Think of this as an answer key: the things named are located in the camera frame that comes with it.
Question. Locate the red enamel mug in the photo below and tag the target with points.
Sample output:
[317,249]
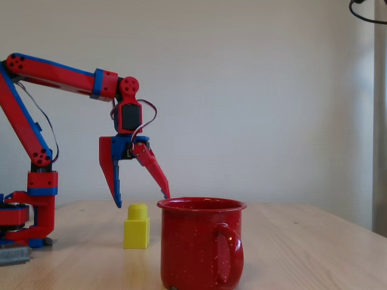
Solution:
[187,241]

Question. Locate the grey metal table clamp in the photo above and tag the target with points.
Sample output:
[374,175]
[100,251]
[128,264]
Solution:
[15,255]

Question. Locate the yellow toy block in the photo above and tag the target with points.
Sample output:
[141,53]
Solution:
[136,232]

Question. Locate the small grey base plate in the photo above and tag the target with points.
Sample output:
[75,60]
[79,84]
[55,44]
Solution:
[52,241]

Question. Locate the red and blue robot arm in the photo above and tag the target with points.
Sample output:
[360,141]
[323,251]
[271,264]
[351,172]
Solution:
[21,114]

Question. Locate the grey vertical post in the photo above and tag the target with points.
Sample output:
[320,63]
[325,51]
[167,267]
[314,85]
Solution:
[380,121]

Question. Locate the red blue gripper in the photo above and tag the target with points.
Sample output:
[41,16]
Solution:
[120,148]

